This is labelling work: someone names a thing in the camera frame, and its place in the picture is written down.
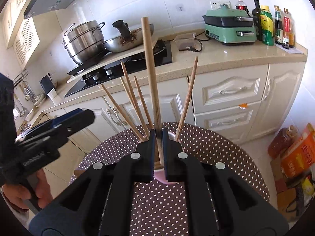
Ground red label sauce bottle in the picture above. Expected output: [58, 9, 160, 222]
[282, 8, 295, 50]

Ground yellow snack packet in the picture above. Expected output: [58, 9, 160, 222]
[301, 177, 314, 197]

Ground orange package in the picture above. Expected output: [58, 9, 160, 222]
[280, 123, 315, 179]

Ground white paper sheet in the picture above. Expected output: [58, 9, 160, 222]
[286, 46, 305, 55]

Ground wall rack with hanging utensils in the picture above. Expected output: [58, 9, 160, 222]
[12, 70, 32, 119]

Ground green electric grill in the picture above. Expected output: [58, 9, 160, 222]
[202, 4, 257, 46]

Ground pink paper cup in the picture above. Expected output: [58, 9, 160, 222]
[153, 130, 184, 185]

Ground clear plastic container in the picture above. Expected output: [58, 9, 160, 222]
[173, 32, 196, 51]

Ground stacked bowls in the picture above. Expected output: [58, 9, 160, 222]
[33, 93, 47, 108]

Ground double white wall socket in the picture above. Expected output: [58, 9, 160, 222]
[210, 0, 232, 10]

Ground narrow cream cabinet door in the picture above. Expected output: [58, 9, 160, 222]
[251, 62, 307, 139]

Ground large cooking oil bottle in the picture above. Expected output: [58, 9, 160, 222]
[267, 125, 301, 159]

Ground slender wooden chopstick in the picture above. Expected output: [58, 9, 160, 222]
[141, 17, 165, 169]

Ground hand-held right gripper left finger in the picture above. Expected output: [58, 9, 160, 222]
[29, 130, 156, 236]

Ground large cream drawer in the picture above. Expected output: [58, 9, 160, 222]
[190, 65, 269, 115]

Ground black glass gas stove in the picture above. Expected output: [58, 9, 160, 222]
[64, 40, 173, 98]

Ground small cream drawer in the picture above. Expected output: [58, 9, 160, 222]
[194, 100, 263, 143]

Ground brown cardboard box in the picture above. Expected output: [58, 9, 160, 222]
[270, 157, 315, 222]

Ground dark sauce bottle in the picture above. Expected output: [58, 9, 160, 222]
[274, 5, 284, 45]

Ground steel wok with black handle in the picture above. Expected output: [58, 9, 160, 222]
[102, 19, 155, 53]

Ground black power plug cable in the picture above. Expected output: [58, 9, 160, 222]
[188, 39, 204, 53]

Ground person's left hand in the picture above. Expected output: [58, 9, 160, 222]
[2, 170, 54, 211]

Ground dark olive oil bottle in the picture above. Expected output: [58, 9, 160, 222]
[253, 0, 263, 41]

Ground cream lattice wall cabinet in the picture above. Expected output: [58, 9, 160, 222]
[12, 17, 41, 67]

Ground beige stone board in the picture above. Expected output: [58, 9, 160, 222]
[66, 38, 159, 84]

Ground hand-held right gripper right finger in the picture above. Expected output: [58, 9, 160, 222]
[162, 128, 289, 236]

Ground steel steamer pot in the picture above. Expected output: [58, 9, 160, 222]
[62, 20, 106, 65]

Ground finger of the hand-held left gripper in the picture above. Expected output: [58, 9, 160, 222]
[15, 125, 70, 153]
[32, 108, 95, 138]

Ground green bottle with yellow cap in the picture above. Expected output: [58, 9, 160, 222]
[260, 5, 274, 46]

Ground bunch of wooden chopsticks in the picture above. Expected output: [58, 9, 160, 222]
[101, 56, 199, 143]

